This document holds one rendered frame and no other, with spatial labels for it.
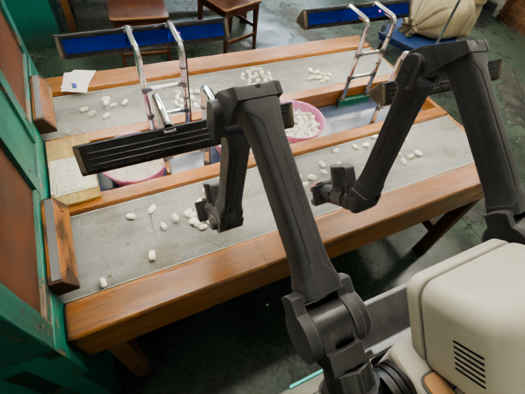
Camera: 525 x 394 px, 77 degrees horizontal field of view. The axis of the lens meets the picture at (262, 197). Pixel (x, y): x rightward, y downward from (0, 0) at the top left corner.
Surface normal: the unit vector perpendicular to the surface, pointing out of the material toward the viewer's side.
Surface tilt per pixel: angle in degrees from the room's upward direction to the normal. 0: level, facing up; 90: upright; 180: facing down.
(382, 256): 0
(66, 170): 0
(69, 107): 0
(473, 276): 42
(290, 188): 29
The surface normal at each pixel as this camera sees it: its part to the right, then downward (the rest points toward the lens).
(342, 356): 0.35, -0.04
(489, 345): -0.69, 0.30
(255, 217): 0.11, -0.61
